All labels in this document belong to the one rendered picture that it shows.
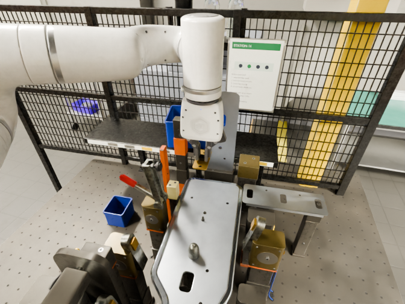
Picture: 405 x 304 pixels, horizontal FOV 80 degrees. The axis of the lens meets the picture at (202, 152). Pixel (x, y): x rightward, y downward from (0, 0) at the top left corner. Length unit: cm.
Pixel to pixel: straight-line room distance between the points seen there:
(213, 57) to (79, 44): 23
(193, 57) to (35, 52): 25
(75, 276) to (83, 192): 94
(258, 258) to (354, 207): 80
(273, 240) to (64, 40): 67
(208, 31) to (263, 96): 69
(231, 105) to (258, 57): 30
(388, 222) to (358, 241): 127
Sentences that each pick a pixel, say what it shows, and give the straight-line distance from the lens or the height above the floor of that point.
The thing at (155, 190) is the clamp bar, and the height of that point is 112.
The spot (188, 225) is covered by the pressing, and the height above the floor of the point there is 100.
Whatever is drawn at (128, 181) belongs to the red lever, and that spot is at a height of 113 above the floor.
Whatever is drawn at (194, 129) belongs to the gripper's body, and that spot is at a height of 136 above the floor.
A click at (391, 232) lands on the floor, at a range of 253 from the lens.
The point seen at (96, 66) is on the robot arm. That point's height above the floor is 153.
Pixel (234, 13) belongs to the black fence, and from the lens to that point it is 106.
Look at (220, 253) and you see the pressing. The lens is 76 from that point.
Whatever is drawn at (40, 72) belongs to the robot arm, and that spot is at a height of 153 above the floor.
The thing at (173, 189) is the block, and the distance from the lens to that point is 85.
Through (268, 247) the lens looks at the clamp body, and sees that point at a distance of 74.
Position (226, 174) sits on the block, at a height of 100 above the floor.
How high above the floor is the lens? 165
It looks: 36 degrees down
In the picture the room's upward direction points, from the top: straight up
